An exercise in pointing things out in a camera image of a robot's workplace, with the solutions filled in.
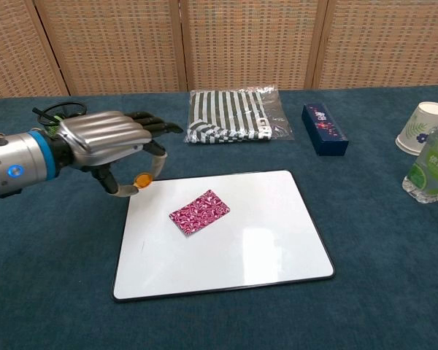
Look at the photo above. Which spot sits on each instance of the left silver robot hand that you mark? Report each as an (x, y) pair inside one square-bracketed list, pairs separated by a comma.
[(102, 133)]

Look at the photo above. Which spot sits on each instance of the small orange round disc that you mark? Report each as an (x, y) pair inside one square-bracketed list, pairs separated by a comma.
[(144, 181)]

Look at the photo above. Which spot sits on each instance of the magenta patterned card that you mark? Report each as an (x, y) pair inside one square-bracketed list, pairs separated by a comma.
[(200, 212)]

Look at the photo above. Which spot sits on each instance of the striped cloth in plastic bag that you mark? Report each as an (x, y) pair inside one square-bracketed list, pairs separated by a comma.
[(222, 113)]

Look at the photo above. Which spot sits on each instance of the white board black frame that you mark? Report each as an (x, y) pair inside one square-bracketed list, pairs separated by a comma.
[(241, 262)]

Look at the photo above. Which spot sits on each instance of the black mesh pen holder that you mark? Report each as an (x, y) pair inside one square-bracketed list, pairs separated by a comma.
[(67, 108)]

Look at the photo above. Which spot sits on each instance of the green item in holder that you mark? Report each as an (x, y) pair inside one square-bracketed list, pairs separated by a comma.
[(53, 127)]

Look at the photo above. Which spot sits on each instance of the black pen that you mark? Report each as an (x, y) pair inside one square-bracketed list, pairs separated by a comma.
[(40, 112)]

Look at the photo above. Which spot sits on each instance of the woven wooden folding screen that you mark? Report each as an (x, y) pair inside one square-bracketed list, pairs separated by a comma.
[(113, 43)]

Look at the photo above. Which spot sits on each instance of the dark blue rectangular box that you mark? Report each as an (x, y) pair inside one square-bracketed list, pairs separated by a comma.
[(326, 131)]

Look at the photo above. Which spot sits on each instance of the teal felt tablecloth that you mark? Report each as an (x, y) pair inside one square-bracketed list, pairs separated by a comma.
[(368, 255)]

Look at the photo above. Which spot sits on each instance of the white paper cup leaf print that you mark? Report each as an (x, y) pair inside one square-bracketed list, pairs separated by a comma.
[(416, 127)]

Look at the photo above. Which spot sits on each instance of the clear bottle green label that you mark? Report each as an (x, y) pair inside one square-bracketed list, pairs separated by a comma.
[(430, 171)]

